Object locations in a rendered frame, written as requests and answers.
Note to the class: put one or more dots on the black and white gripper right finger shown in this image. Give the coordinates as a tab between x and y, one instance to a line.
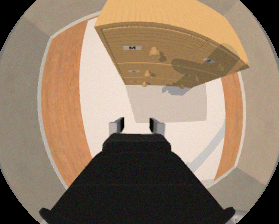
156	127

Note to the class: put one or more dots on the brown wooden drawer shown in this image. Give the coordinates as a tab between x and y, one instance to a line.
146	69
175	82
191	74
139	42
213	58
143	81

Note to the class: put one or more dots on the small tan wooden chest of drawers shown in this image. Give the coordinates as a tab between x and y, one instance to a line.
190	16

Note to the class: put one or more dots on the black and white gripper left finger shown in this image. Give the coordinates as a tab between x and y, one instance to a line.
116	126

